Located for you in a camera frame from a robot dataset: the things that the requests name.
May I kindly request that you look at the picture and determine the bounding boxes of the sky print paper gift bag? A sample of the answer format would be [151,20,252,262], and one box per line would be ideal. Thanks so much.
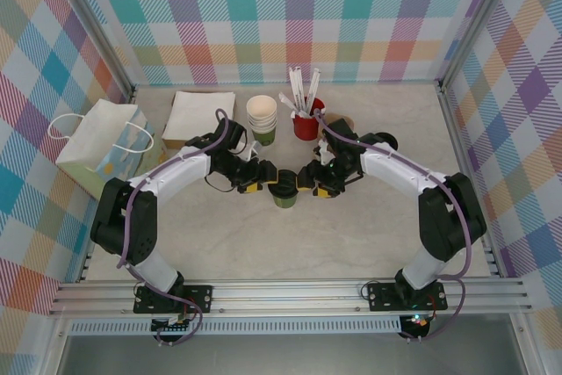
[47,98,155,201]

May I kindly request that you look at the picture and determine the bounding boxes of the white slotted cable duct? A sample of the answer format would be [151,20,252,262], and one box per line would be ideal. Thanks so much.
[68,320,403,336]

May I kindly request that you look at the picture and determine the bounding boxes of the stack of green paper cups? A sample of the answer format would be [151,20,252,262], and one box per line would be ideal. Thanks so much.
[245,94,278,148]

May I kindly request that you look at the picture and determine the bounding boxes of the black plastic cup lid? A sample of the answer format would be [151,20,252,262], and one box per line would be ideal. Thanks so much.
[268,169,300,200]

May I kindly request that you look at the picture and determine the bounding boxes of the white napkin stack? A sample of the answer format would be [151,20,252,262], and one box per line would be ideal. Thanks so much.
[162,90,238,143]

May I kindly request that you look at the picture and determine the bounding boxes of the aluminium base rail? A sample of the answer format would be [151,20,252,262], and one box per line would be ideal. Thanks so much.
[47,277,535,317]

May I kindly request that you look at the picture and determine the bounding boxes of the red metal bucket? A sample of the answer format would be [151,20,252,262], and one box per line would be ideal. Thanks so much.
[292,97,328,141]

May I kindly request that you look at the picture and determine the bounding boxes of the aluminium frame post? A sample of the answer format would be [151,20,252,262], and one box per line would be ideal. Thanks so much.
[54,0,135,99]
[438,0,526,90]

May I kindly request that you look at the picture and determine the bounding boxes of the stack of black cup lids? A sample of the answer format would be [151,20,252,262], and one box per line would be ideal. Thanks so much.
[375,131,400,151]

